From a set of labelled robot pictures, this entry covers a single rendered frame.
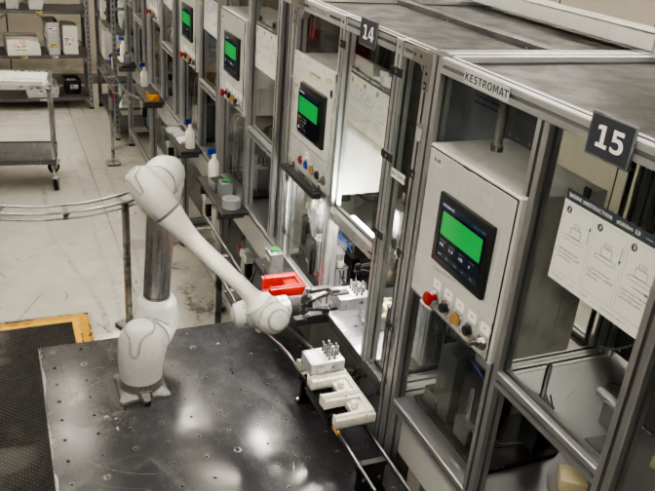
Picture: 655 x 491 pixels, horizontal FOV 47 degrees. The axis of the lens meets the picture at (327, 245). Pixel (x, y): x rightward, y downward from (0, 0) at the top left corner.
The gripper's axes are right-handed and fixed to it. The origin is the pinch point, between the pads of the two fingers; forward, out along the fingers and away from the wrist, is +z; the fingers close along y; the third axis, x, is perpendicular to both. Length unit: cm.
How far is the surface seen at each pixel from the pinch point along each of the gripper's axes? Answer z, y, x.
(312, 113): -1, 61, 34
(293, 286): -7.8, -7.5, 25.8
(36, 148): -81, -77, 427
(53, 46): -45, -35, 640
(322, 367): -15.5, -12.9, -22.1
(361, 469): -19, -22, -63
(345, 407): -13.0, -19.3, -37.5
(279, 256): -8.0, -2.3, 43.0
